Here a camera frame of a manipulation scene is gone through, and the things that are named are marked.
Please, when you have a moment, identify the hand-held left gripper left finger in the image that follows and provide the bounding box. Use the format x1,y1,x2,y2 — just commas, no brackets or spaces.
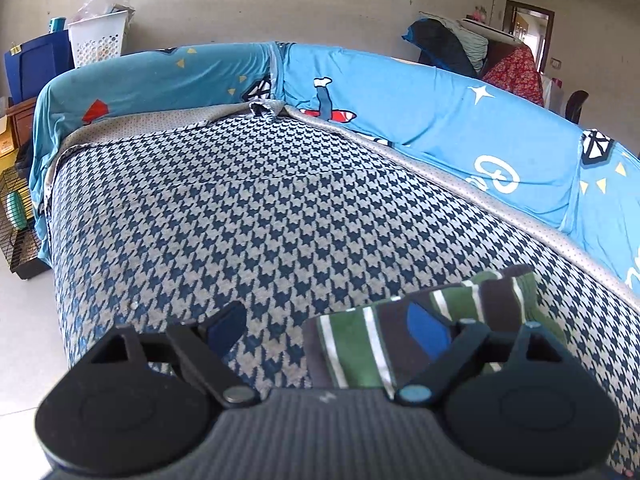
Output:
82,301,259,407

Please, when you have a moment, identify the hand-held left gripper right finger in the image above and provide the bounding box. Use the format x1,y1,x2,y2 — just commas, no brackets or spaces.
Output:
395,302,567,407

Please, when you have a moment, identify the green brown striped t-shirt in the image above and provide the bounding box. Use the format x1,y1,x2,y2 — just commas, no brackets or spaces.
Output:
303,265,568,391

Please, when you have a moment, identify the pile of clothes on chair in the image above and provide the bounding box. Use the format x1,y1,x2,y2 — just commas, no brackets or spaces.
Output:
403,18,477,79

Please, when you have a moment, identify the houndstooth sofa seat cover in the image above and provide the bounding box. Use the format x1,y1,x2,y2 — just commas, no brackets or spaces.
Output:
47,110,640,480

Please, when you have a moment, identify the blue printed sofa backrest cover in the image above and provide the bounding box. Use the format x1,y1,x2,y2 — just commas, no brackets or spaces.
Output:
270,42,640,297

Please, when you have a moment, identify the red floral cloth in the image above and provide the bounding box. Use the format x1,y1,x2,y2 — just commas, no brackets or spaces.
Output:
481,47,546,107

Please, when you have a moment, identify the black chair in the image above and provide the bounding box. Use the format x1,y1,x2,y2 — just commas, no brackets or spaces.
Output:
565,90,590,124

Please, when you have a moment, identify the striped pillow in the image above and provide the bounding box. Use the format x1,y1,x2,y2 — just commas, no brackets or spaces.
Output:
447,16,490,70

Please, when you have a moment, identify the wooden cabinet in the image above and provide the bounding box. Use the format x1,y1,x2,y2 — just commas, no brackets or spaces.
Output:
6,97,40,150

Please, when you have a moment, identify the white laundry basket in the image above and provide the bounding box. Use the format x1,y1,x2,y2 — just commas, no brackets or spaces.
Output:
67,9,130,69

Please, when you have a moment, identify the blue storage box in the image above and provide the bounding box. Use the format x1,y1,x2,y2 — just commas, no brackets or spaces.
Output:
4,30,76,104

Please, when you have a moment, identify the clear plastic bag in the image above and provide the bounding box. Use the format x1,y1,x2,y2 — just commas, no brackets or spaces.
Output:
76,0,137,24

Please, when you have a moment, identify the wire pet cage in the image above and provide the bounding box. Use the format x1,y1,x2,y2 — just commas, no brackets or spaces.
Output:
0,165,52,281

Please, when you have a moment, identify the wooden door frame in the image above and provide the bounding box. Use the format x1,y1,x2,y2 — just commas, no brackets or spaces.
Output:
501,0,556,74

